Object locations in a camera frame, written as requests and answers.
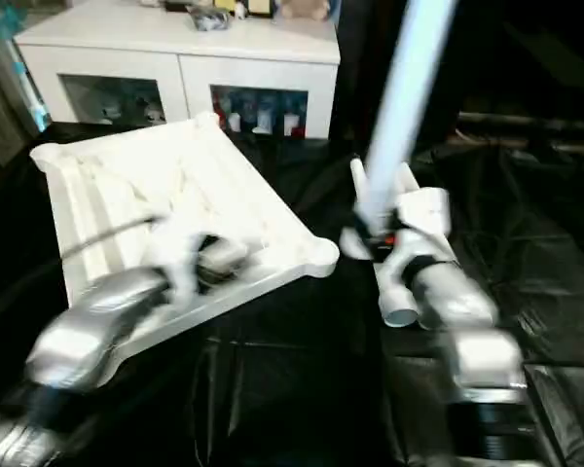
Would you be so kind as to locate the small white cup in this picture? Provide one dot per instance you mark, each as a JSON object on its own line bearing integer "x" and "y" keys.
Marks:
{"x": 236, "y": 122}
{"x": 290, "y": 124}

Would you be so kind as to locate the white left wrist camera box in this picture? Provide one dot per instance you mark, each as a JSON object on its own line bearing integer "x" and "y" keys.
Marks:
{"x": 180, "y": 253}

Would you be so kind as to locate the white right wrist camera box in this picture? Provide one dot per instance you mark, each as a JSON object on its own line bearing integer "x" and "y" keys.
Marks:
{"x": 423, "y": 219}

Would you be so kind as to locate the black plastic mat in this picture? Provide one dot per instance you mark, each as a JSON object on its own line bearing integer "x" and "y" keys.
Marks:
{"x": 545, "y": 214}

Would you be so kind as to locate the white plastic table leg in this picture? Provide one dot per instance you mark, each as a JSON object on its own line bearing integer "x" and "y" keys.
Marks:
{"x": 394, "y": 292}
{"x": 407, "y": 180}
{"x": 404, "y": 107}

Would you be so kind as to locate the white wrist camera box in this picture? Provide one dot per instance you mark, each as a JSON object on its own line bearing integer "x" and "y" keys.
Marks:
{"x": 423, "y": 219}
{"x": 180, "y": 253}

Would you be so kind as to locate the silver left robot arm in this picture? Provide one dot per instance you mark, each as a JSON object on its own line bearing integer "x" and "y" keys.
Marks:
{"x": 88, "y": 331}

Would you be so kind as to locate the beige curtain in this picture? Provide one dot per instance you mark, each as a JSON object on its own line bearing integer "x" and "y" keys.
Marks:
{"x": 0, "y": 97}

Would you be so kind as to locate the grey toy figure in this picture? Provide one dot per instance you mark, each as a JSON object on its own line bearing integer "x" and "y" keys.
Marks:
{"x": 209, "y": 17}

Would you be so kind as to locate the brown plush toy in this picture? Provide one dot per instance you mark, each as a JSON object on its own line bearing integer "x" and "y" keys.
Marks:
{"x": 307, "y": 8}

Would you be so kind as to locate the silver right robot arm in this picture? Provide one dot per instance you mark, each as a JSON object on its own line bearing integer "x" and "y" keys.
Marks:
{"x": 467, "y": 331}

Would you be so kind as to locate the white plastic table top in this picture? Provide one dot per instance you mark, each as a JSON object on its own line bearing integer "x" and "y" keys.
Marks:
{"x": 165, "y": 195}

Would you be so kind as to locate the white sideboard cabinet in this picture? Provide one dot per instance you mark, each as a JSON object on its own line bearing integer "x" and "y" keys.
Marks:
{"x": 175, "y": 44}

